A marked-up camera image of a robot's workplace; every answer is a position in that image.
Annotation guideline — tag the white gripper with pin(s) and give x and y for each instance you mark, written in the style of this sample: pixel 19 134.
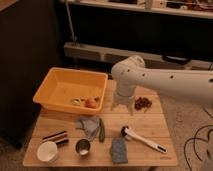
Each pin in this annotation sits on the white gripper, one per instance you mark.
pixel 126 100

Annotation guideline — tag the gray crumpled cloth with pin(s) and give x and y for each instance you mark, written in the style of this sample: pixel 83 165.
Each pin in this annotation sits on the gray crumpled cloth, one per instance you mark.
pixel 90 126

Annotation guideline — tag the white bowl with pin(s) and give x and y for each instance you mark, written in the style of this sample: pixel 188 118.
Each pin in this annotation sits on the white bowl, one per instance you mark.
pixel 47 152

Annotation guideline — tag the green pea pod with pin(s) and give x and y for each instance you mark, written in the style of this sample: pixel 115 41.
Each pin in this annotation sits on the green pea pod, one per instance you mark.
pixel 102 131

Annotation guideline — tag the dark red grapes bunch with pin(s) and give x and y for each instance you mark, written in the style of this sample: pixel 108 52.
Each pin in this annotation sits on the dark red grapes bunch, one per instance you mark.
pixel 142 102

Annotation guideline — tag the black marker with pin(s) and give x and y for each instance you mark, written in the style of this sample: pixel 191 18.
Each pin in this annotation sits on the black marker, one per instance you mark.
pixel 54 135
pixel 62 142

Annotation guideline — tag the black marker upper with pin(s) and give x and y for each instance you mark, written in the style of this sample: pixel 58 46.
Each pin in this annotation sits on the black marker upper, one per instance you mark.
pixel 54 135

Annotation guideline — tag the wooden shelf rail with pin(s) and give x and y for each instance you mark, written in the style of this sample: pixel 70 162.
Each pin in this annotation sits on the wooden shelf rail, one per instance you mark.
pixel 113 55

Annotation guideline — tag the orange tomato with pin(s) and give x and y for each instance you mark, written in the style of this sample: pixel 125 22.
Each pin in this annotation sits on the orange tomato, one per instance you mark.
pixel 90 103

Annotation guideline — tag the small metal cup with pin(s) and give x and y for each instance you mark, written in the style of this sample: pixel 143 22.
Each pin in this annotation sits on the small metal cup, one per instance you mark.
pixel 82 147

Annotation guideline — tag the orange plastic bin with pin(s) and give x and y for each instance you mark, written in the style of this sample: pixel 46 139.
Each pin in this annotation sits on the orange plastic bin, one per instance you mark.
pixel 61 87

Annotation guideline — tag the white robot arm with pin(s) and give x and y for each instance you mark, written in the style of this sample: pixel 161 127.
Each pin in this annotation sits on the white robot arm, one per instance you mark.
pixel 193 85

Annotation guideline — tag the black marker lower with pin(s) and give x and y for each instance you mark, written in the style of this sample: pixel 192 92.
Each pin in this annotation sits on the black marker lower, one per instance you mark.
pixel 62 142

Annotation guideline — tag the white handled brush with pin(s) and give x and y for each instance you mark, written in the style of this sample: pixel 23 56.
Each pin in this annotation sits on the white handled brush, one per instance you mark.
pixel 127 132

